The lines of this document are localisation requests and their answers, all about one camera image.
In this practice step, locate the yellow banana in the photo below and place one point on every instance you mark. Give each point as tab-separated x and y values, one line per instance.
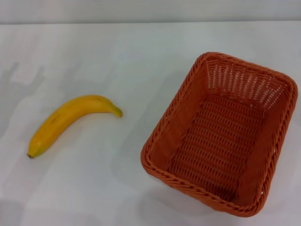
70	110

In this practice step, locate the orange woven plastic basket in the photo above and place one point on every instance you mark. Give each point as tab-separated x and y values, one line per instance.
218	141

